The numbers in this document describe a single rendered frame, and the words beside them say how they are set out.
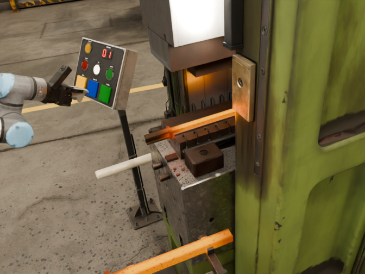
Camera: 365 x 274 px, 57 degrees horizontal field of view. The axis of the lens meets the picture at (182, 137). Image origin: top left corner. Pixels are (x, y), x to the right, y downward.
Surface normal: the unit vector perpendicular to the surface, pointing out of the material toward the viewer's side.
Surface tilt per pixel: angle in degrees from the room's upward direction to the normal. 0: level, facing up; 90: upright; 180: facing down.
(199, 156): 0
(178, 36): 90
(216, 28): 90
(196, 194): 90
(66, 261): 0
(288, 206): 90
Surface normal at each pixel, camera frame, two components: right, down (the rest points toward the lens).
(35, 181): -0.09, -0.82
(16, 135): 0.68, 0.41
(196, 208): 0.40, 0.50
